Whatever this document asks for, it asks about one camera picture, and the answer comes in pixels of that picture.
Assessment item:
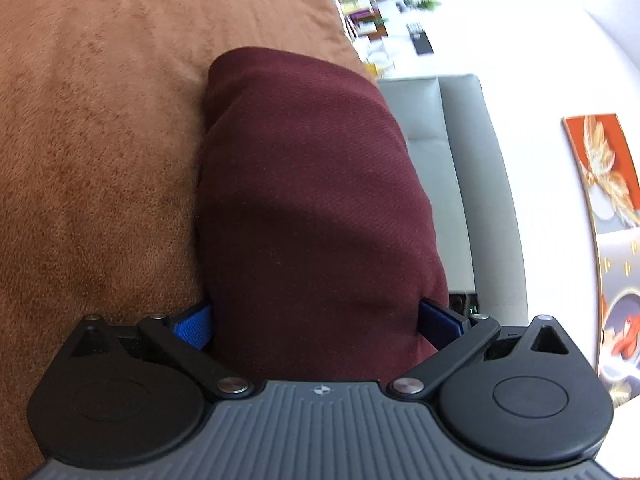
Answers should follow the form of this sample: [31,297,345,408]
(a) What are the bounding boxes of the maroon pants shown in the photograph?
[192,46,450,383]

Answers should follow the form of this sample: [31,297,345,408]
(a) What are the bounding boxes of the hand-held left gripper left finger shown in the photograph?
[67,301,253,401]

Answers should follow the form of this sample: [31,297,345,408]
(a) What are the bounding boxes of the cluttered white desk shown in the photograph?
[320,0,443,78]

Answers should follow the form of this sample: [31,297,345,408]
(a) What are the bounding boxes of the black flat device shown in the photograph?
[406,22,435,57]

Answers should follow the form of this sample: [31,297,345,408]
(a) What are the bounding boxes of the grey padded headboard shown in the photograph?
[375,74,530,323]

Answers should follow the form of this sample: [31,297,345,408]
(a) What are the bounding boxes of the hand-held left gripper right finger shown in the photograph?
[389,298,573,402]

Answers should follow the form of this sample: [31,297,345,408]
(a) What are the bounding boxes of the orange wall poster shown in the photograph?
[561,114,640,407]

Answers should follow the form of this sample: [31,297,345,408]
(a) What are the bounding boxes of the brown fleece blanket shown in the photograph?
[0,0,376,480]

